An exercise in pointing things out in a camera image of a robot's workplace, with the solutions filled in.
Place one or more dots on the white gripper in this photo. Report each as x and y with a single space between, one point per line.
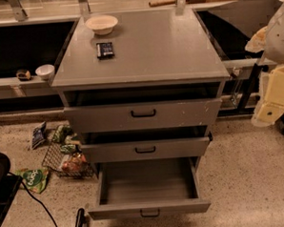
278 39

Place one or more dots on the grey bottom drawer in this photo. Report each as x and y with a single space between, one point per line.
147 188

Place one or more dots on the grey drawer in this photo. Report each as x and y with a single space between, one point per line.
142 116
147 188
145 150

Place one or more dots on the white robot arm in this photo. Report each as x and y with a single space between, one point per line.
270 41

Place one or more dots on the grey drawer cabinet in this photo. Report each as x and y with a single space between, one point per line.
159 56

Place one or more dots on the grey top drawer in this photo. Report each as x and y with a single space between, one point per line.
142 116

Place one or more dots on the grey middle drawer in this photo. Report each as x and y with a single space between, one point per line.
145 150

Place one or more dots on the black tray stand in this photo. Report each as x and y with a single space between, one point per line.
236 23

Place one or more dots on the wooden rolling pin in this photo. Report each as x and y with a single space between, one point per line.
161 3

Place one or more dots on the dark blue snack packet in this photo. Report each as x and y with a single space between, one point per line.
104 50

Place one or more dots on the beige paper bowl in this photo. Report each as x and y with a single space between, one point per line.
101 24

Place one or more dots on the small white cup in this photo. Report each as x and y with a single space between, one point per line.
45 71

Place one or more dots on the green packet in basket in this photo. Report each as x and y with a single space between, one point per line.
61 132

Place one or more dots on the red orange packet in basket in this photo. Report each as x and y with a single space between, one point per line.
74 163

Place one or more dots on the yellow black tape measure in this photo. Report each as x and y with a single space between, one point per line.
23 75

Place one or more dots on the blue snack bag on floor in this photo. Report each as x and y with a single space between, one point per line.
38 135

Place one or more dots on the green snack bag on floor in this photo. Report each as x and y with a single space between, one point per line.
34 179

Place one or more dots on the black equipment at left edge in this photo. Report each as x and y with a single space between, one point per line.
9 185

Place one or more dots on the black wire basket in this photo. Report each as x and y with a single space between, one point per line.
54 157

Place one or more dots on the black handle object on floor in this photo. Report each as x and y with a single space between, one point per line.
80 218

